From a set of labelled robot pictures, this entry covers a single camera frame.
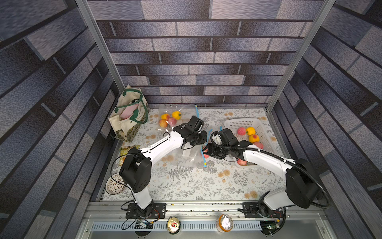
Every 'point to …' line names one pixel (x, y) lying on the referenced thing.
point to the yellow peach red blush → (254, 138)
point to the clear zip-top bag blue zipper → (171, 116)
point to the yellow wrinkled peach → (163, 123)
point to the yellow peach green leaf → (176, 114)
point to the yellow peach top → (250, 131)
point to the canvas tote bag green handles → (131, 111)
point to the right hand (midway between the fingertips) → (203, 152)
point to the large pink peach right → (258, 144)
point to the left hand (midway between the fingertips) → (208, 139)
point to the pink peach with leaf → (172, 121)
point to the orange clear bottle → (224, 223)
